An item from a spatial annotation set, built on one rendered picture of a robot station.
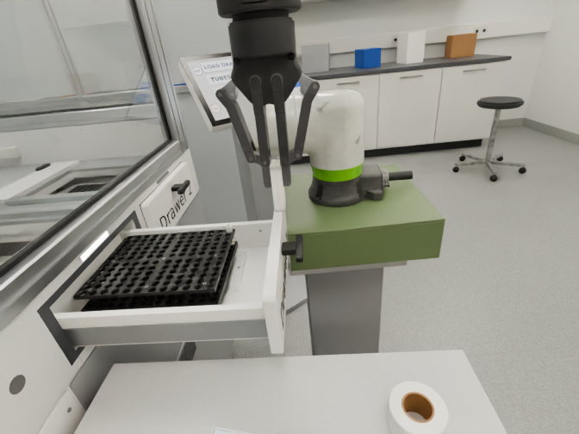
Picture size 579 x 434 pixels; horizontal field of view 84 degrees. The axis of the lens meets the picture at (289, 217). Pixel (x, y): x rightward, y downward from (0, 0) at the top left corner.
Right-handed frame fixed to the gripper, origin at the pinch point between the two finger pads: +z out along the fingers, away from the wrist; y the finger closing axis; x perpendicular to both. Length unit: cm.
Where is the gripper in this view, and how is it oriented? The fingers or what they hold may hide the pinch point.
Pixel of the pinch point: (277, 185)
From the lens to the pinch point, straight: 45.7
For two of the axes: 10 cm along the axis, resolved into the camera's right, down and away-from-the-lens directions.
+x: 0.3, -4.7, 8.8
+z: 0.8, 8.8, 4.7
